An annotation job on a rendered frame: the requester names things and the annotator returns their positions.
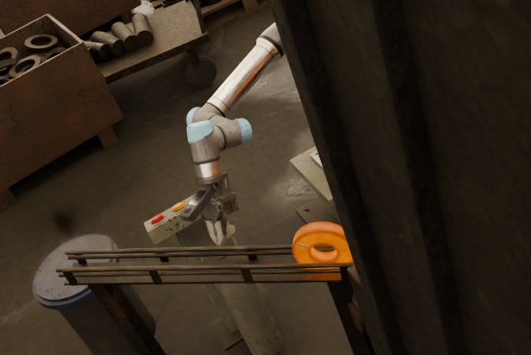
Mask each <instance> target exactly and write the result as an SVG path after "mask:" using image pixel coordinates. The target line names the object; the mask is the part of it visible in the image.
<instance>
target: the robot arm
mask: <svg viewBox="0 0 531 355"><path fill-rule="evenodd" d="M256 44H257V45H256V46H255V47H254V48H253V49H252V51H251V52H250V53H249V54H248V55H247V56H246V58H245V59H244V60H243V61H242V62H241V63H240V64H239V65H238V66H237V67H236V69H235V70H234V71H233V72H232V74H231V75H230V76H229V77H228V78H227V79H226V81H225V82H224V83H223V84H222V85H221V87H220V88H219V89H218V90H217V91H216V92H215V93H214V94H213V95H212V96H211V98H210V99H209V100H208V101H207V102H206V103H205V105H204V106H203V107H202V108H193V109H191V110H190V111H189V113H188V115H187V117H186V123H187V126H188V127H187V129H186V131H187V137H188V142H189V144H190V151H191V154H192V158H193V162H194V168H195V172H196V176H197V177H198V183H199V184H205V187H203V186H201V187H200V188H199V190H198V191H197V193H196V194H195V195H194V197H193V198H192V199H191V200H190V201H189V203H188V204H187V205H186V207H185V208H184V210H183V211H182V212H181V214H180V215H179V216H180V217H181V218H182V220H183V221H195V220H196V218H197V217H198V215H199V214H200V213H201V219H202V222H203V225H204V226H205V229H206V231H207V233H208V234H209V235H210V237H211V238H212V240H213V241H214V243H215V244H216V245H217V246H218V247H223V246H226V243H227V239H228V238H229V237H230V236H231V235H232V234H233V233H234V232H235V226H234V225H229V224H228V219H227V216H226V215H229V214H231V213H232V212H235V211H237V210H239V203H238V200H237V196H236V192H232V190H231V186H230V182H229V178H228V173H227V172H225V173H222V172H223V169H222V165H221V161H220V154H219V152H220V151H223V150H226V149H230V148H232V147H236V146H240V145H242V144H244V143H247V142H249V141H250V139H251V137H252V129H251V126H250V124H249V123H248V121H247V120H245V119H243V118H241V119H234V120H230V119H226V117H227V116H228V115H229V114H230V112H231V111H232V110H233V109H234V108H235V106H236V105H237V104H238V103H239V102H240V101H241V99H243V98H244V96H245V95H246V94H247V93H248V92H249V90H250V89H251V88H252V87H253V85H254V84H255V83H256V82H257V81H258V79H259V78H260V77H261V76H262V75H263V74H264V73H265V72H266V71H267V69H268V68H269V67H270V66H271V64H272V63H273V62H274V61H279V60H280V59H281V58H282V56H283V55H285V52H284V48H283V45H282V42H281V38H280V35H279V32H278V30H277V26H276V23H273V24H272V25H270V26H269V27H268V28H267V29H266V30H265V31H264V32H263V33H262V34H261V35H260V36H259V37H258V38H257V40H256ZM234 198H235V200H236V204H237V207H235V200H234Z"/></svg>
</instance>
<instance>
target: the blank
mask: <svg viewBox="0 0 531 355"><path fill-rule="evenodd" d="M316 244H328V245H331V246H332V247H334V248H335V249H336V250H334V251H331V252H320V251H317V250H316V249H314V248H313V246H314V245H316ZM292 254H293V255H294V258H295V259H296V261H297V262H298V263H317V262H353V259H352V255H351V252H350V250H349V247H348V243H347V240H346V238H345V234H344V231H343V228H342V226H340V225H337V224H334V223H331V222H324V221H319V222H313V223H310V224H307V225H304V226H303V227H302V228H300V229H299V230H298V231H297V232H296V234H295V235H294V239H293V244H292Z"/></svg>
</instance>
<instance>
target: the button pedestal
mask: <svg viewBox="0 0 531 355"><path fill-rule="evenodd" d="M192 198H193V195H192V196H190V197H189V198H187V199H185V200H183V201H181V202H183V204H184V207H183V208H185V207H186V205H187V204H188V203H189V201H190V200H191V199H192ZM183 208H181V209H183ZM181 209H180V210H181ZM180 210H176V211H173V210H172V207H171V208H169V209H168V210H165V211H164V212H163V213H160V214H162V215H163V218H162V219H161V220H160V221H162V220H163V219H164V220H165V221H164V222H162V223H160V224H159V225H157V226H155V227H154V225H155V224H156V223H158V222H160V221H158V222H156V223H152V222H151V220H152V218H151V219H150V220H148V221H146V222H145V223H144V226H145V228H146V231H147V233H148V234H149V236H150V238H151V240H152V242H153V243H154V244H155V245H156V244H158V243H159V242H161V241H163V240H165V239H167V238H168V237H170V236H172V235H174V234H175V235H176V237H177V239H178V241H179V242H180V244H181V246H182V247H201V246H202V245H203V243H204V242H205V241H207V239H209V238H210V235H209V234H208V233H207V231H206V229H205V226H204V225H203V222H202V219H201V213H200V214H199V215H198V217H197V218H196V220H195V221H183V220H182V218H181V217H180V216H179V215H180V214H181V212H180V213H178V214H175V213H176V212H178V211H180ZM188 259H189V260H201V259H200V257H188ZM203 285H204V286H205V289H206V291H207V293H208V294H209V296H210V298H211V300H212V301H213V303H214V305H215V307H216V308H217V311H218V312H219V313H220V314H219V315H218V316H216V317H215V318H213V319H211V320H210V322H211V324H212V326H213V329H214V330H215V331H216V333H217V336H218V338H219V339H220V341H221V343H222V345H223V347H224V349H225V350H228V349H230V348H232V347H233V346H234V345H236V344H238V343H239V342H241V341H242V340H244V338H243V336H242V335H241V333H240V331H239V328H238V327H237V326H236V324H235V321H234V319H233V318H232V316H231V314H230V312H229V310H228V309H227V307H226V305H225V303H224V301H223V299H222V298H221V296H220V294H219V292H218V290H217V288H216V286H215V285H214V284H203Z"/></svg>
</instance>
